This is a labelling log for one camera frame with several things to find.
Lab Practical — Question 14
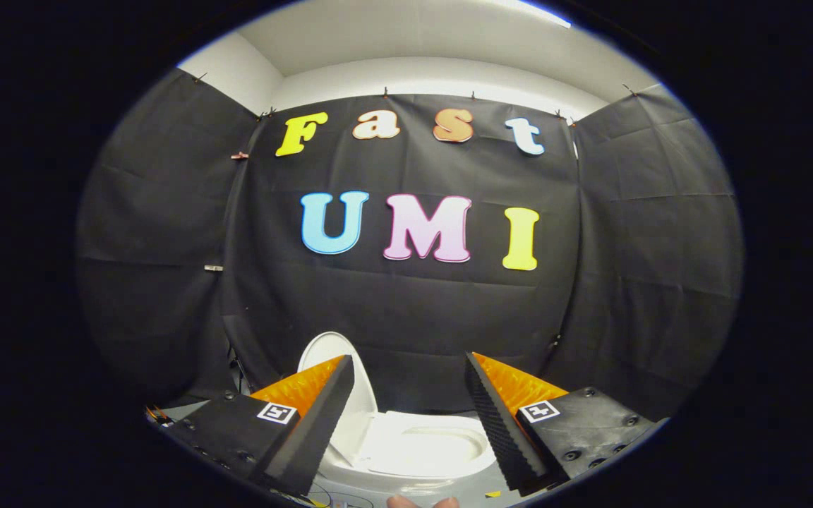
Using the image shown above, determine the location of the white toilet lid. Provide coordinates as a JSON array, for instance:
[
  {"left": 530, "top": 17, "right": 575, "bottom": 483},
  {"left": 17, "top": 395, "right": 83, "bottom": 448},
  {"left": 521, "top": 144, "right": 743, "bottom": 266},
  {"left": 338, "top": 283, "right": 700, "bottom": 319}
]
[{"left": 297, "top": 332, "right": 380, "bottom": 468}]

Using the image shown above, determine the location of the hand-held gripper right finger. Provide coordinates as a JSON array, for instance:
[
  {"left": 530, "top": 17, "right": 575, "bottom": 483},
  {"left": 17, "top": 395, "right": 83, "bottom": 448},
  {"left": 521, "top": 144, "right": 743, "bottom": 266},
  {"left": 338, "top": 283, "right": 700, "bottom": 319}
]
[{"left": 464, "top": 351, "right": 656, "bottom": 495}]

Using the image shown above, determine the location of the white toilet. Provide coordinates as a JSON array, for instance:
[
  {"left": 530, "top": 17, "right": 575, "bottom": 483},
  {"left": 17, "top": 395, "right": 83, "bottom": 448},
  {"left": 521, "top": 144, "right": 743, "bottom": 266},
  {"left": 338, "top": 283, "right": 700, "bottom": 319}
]
[{"left": 318, "top": 411, "right": 498, "bottom": 496}]

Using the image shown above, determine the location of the thin black cable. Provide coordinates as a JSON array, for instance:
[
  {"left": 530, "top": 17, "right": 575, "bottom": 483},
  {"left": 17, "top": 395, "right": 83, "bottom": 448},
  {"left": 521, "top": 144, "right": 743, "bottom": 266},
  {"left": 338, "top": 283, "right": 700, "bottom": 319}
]
[{"left": 306, "top": 483, "right": 379, "bottom": 508}]

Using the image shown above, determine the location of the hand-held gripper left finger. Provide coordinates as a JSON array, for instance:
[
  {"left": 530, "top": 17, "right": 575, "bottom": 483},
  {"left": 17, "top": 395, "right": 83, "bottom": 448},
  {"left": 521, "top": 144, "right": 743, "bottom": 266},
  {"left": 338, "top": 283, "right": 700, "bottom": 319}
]
[{"left": 165, "top": 354, "right": 356, "bottom": 497}]

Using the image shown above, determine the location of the black backdrop cloth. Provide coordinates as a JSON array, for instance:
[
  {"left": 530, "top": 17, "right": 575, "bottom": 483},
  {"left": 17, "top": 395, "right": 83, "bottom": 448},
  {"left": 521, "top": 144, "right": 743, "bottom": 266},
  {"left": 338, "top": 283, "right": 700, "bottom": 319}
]
[{"left": 75, "top": 68, "right": 744, "bottom": 421}]

